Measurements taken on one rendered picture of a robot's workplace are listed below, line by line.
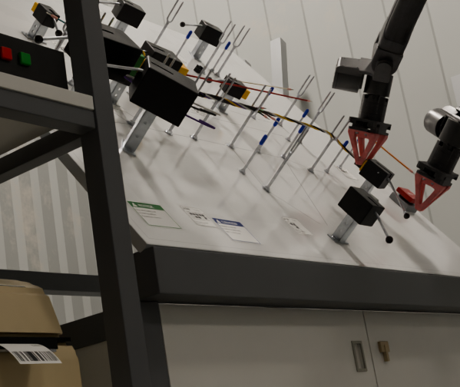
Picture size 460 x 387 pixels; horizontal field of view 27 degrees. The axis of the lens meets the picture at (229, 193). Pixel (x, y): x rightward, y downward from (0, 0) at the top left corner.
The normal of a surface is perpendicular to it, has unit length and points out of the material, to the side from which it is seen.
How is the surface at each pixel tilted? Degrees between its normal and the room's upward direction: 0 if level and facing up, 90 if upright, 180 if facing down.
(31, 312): 72
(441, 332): 90
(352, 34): 90
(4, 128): 180
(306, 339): 90
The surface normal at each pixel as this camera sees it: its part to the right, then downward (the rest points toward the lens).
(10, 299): 0.72, -0.56
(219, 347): 0.77, -0.29
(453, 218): -0.52, -0.14
